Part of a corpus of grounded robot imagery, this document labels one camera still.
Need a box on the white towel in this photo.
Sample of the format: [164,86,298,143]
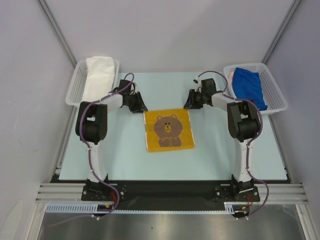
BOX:
[81,56,115,102]

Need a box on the brown towel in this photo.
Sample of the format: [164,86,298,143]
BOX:
[143,108,195,153]

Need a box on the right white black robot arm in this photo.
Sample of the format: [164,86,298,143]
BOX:
[184,78,263,202]

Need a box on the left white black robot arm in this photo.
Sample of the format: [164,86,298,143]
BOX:
[75,79,148,200]

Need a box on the pink towel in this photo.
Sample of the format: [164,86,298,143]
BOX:
[228,71,235,82]

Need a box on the blue towel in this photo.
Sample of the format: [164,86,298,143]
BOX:
[232,67,268,111]

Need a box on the left white plastic basket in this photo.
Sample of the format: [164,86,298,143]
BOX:
[65,59,120,107]

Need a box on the white plastic basket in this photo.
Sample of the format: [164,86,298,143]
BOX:
[65,59,120,107]
[223,62,288,115]

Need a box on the right white plastic basket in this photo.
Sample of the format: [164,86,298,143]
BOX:
[223,62,288,115]

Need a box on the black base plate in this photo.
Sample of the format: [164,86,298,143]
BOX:
[81,180,260,210]

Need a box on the white slotted cable duct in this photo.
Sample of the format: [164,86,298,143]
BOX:
[45,203,248,216]

